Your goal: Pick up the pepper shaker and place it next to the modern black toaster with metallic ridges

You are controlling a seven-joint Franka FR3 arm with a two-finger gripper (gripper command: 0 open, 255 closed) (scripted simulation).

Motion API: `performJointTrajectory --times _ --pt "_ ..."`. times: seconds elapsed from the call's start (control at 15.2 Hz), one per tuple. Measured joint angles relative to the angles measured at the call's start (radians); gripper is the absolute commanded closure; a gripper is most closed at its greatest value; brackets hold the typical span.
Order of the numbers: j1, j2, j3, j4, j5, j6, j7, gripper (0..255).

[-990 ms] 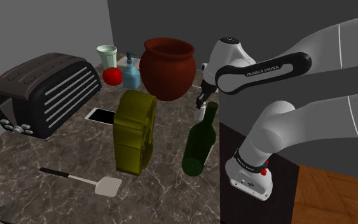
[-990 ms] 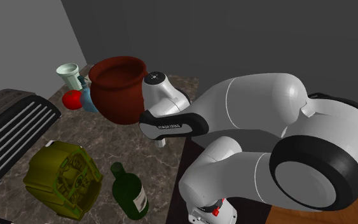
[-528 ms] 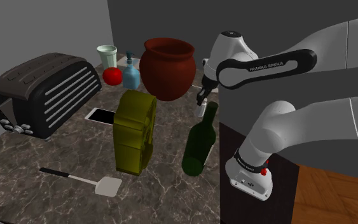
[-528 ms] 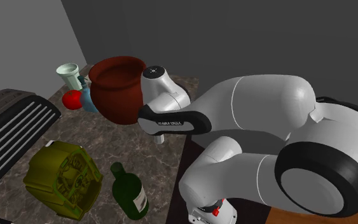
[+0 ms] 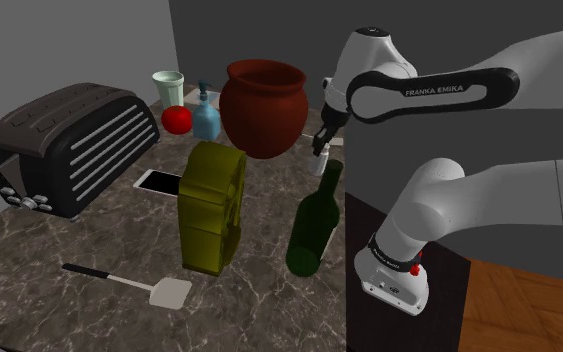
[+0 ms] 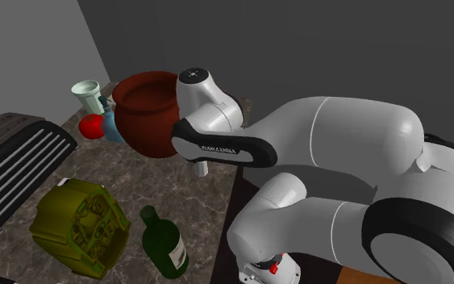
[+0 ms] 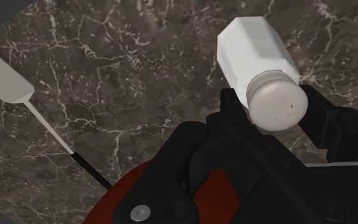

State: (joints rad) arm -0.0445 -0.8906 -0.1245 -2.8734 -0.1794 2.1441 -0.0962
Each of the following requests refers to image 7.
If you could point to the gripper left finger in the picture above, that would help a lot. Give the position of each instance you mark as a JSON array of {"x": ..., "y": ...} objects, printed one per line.
[{"x": 178, "y": 161}]

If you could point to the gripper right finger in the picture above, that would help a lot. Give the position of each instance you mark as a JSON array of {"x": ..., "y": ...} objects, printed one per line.
[{"x": 346, "y": 133}]

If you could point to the white salt shaker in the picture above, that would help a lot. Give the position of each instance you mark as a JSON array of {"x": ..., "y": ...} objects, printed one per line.
[{"x": 253, "y": 52}]

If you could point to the red plate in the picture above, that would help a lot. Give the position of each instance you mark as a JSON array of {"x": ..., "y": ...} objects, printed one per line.
[{"x": 216, "y": 198}]

